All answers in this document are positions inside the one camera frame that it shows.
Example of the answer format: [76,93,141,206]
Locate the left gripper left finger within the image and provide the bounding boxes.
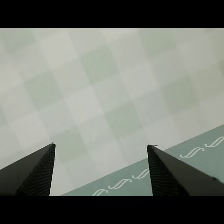
[0,142,57,197]

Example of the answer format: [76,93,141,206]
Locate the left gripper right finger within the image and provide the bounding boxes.
[146,144,224,197]

